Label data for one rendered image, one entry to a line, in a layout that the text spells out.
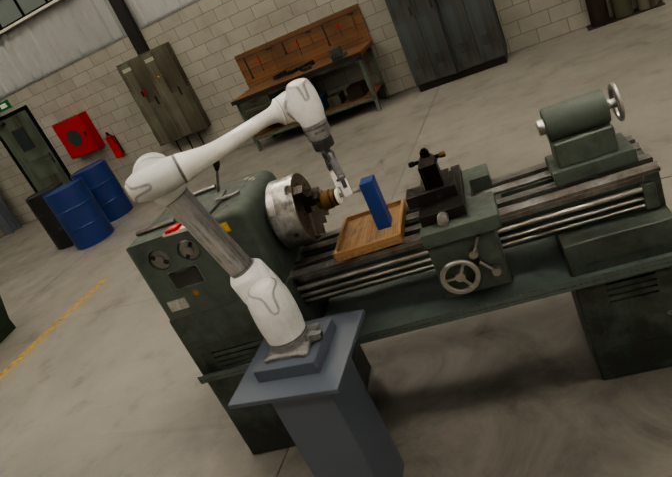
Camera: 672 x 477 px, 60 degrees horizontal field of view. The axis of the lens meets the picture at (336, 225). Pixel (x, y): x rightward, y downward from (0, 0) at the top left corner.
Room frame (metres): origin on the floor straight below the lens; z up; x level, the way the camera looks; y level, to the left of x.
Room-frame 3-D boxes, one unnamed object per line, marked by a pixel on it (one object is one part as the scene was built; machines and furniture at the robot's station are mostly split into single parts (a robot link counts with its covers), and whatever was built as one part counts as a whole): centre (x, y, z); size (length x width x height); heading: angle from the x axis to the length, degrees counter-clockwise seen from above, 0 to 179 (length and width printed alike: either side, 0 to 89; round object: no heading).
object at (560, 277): (2.32, -0.21, 0.53); 2.10 x 0.60 x 0.02; 71
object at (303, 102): (2.00, -0.08, 1.57); 0.13 x 0.11 x 0.16; 11
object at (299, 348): (1.86, 0.31, 0.83); 0.22 x 0.18 x 0.06; 65
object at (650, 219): (2.03, -1.00, 0.34); 0.44 x 0.40 x 0.68; 161
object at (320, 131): (1.98, -0.08, 1.46); 0.09 x 0.09 x 0.06
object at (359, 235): (2.35, -0.14, 0.89); 0.36 x 0.30 x 0.04; 161
